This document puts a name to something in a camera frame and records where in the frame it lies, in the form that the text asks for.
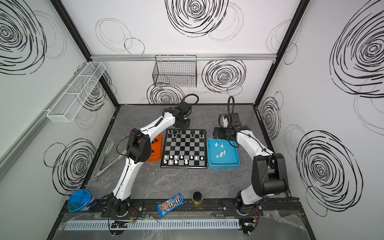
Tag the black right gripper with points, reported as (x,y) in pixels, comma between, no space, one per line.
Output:
(222,133)

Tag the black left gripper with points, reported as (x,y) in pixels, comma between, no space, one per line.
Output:
(183,121)

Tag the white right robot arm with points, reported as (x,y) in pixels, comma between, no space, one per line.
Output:
(269,173)

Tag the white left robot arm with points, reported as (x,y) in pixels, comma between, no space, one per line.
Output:
(139,150)

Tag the blue plastic tray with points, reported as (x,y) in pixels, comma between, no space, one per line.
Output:
(222,154)

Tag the black white chessboard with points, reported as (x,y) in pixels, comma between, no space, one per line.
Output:
(185,149)

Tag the orange plastic tray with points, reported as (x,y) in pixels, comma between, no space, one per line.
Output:
(156,146)

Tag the yellow jar black lid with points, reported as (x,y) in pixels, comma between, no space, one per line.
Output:
(197,198)

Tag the blue candy bag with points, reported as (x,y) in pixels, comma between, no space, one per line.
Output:
(169,205)

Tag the blue lidded container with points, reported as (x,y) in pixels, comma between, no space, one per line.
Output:
(80,201)

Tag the black wire basket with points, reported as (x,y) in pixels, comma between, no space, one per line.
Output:
(175,70)

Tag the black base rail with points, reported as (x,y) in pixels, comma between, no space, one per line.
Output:
(226,207)

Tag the clear wall shelf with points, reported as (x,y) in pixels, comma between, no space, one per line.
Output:
(83,91)

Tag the white slotted cable duct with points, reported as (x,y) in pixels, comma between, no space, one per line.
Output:
(193,224)

